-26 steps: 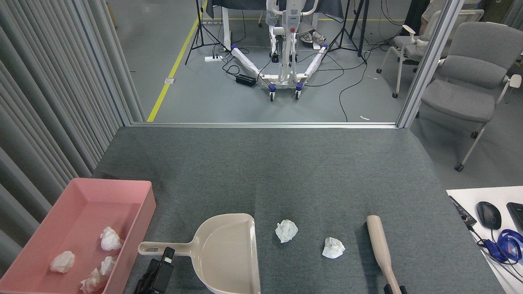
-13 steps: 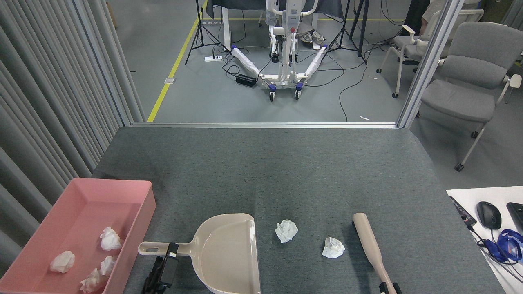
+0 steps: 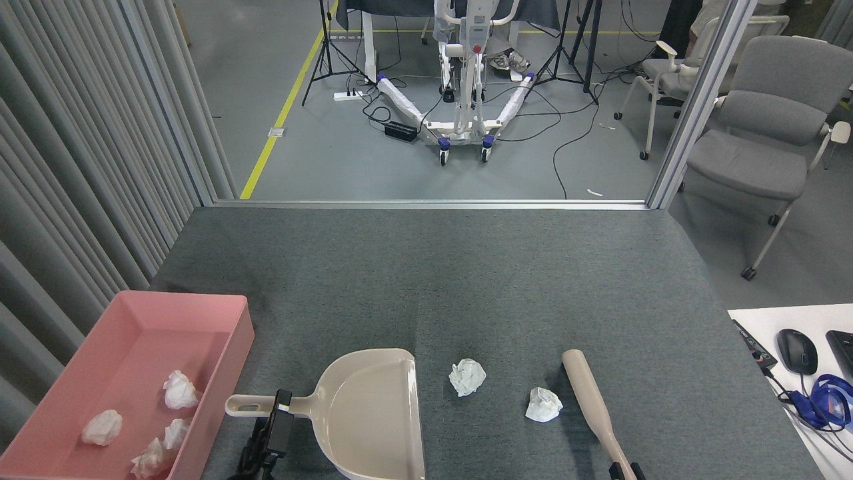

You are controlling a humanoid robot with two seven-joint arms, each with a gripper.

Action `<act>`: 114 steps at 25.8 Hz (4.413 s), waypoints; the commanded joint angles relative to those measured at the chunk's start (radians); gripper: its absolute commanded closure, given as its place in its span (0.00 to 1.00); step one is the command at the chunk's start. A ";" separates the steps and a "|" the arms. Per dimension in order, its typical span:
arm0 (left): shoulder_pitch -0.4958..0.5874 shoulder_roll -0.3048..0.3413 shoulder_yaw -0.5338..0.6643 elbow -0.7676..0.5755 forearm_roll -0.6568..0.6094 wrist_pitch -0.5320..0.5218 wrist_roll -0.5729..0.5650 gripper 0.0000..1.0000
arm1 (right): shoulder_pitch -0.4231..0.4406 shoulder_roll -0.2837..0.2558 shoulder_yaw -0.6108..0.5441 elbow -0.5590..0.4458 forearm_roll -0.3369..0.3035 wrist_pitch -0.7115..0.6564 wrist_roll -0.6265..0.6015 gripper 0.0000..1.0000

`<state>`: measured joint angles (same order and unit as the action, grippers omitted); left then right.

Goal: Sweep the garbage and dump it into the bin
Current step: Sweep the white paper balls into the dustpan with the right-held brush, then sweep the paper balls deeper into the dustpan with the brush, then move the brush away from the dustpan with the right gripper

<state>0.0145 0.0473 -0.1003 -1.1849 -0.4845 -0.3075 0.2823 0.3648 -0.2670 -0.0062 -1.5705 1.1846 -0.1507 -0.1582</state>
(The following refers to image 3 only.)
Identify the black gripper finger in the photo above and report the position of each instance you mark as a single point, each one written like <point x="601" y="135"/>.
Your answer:
<point x="280" y="433"/>
<point x="638" y="473"/>
<point x="253" y="460"/>
<point x="618" y="472"/>

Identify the beige brush with black bristles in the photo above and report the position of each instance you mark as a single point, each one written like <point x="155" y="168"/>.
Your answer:
<point x="586" y="393"/>

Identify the beige plastic dustpan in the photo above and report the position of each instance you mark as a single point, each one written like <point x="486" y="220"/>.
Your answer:
<point x="366" y="413"/>

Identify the white paper ball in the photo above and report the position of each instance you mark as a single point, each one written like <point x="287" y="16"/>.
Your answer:
<point x="176" y="433"/>
<point x="467" y="376"/>
<point x="543" y="404"/>
<point x="180" y="390"/>
<point x="102" y="426"/>
<point x="152" y="458"/>

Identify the pink plastic bin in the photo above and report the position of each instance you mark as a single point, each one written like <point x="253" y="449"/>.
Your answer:
<point x="133" y="340"/>

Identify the black slim hub device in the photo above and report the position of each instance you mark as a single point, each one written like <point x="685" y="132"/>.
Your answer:
<point x="754" y="344"/>

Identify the black computer mouse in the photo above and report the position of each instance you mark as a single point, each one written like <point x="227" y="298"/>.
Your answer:
<point x="797" y="351"/>

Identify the white side table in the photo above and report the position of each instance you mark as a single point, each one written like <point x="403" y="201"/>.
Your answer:
<point x="800" y="320"/>

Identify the black keyboard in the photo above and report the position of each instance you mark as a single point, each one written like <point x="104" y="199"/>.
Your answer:
<point x="843" y="353"/>

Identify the silver floor outlet plate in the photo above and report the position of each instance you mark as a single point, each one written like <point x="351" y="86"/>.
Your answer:
<point x="277" y="132"/>

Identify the large grey office chair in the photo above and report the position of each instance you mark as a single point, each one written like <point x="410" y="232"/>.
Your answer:
<point x="753" y="160"/>

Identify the grey pleated curtain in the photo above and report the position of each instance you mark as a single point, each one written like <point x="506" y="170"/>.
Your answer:
<point x="66" y="166"/>

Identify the white power strip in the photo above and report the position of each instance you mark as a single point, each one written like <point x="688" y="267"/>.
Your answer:
<point x="348" y="96"/>

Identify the white wheeled stand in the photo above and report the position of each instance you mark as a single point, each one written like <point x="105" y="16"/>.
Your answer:
<point x="460" y="126"/>

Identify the black tripod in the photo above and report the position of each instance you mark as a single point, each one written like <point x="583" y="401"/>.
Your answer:
<point x="591" y="46"/>
<point x="326" y="46"/>

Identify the person's feet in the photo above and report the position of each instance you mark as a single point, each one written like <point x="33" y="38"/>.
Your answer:
<point x="510" y="61"/>

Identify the person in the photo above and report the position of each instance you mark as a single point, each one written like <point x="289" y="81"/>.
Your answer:
<point x="706" y="16"/>

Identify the dark desk with white legs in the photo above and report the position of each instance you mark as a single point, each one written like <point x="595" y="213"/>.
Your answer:
<point x="533" y="13"/>

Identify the silver table edge rail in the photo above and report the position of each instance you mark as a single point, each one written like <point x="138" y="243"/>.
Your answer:
<point x="433" y="204"/>

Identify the grey chair with white frame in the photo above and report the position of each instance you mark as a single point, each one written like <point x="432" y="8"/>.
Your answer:
<point x="670" y="80"/>

